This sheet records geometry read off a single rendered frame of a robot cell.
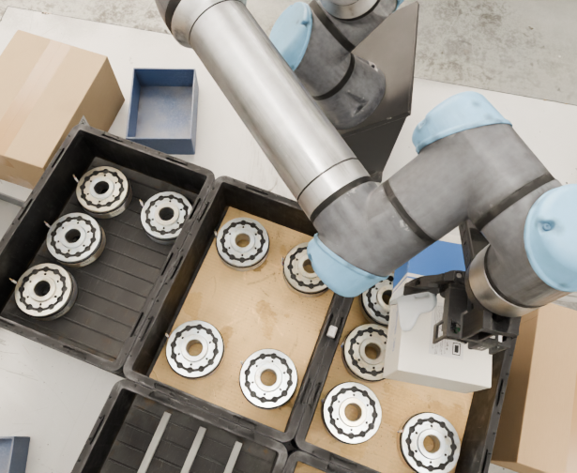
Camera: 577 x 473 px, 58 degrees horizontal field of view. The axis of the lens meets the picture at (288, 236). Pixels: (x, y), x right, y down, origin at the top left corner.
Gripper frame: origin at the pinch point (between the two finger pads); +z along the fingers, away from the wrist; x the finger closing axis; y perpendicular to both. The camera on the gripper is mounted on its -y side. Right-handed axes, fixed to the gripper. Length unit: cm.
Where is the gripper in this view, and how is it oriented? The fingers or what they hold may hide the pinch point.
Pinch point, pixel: (443, 307)
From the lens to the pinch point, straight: 76.2
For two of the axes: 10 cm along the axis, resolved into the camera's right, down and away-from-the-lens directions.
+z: -0.4, 3.6, 9.3
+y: -1.8, 9.2, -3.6
